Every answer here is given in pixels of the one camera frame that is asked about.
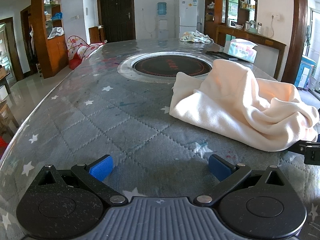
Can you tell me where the cream white cloth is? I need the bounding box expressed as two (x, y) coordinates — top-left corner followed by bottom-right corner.
(169, 60), (319, 152)

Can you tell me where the grey quilted star tablecloth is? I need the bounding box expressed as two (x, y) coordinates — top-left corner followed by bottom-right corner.
(1, 40), (319, 239)

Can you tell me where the blue white cabinet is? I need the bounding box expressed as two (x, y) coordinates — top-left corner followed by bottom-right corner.
(295, 55), (316, 88)

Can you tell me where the black notebook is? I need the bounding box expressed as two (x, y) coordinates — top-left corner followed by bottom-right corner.
(206, 51), (239, 61)

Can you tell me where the tissue pack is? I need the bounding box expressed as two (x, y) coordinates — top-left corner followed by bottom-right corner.
(223, 38), (258, 63)

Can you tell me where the red white play tent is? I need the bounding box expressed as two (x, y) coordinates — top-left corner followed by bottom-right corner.
(67, 35), (104, 70)

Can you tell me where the round black induction cooktop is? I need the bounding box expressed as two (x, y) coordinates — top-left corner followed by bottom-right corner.
(118, 51), (213, 80)

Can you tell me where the wooden shelf cabinet left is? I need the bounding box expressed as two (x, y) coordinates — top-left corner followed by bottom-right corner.
(20, 0), (68, 79)

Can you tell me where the wooden console table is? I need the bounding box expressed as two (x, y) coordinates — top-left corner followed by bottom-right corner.
(215, 23), (287, 80)

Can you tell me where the crumpled patterned cloth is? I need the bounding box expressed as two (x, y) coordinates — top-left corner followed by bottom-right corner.
(180, 30), (214, 43)

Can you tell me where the dark wooden door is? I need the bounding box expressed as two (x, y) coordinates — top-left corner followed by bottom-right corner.
(97, 0), (136, 43)

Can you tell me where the wooden display cabinet right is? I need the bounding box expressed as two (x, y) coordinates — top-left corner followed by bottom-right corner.
(204, 0), (258, 40)

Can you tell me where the white refrigerator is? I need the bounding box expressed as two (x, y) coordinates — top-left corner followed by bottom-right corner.
(174, 0), (198, 38)

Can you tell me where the water dispenser with blue bottle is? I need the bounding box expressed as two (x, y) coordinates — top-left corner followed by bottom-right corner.
(157, 2), (169, 40)

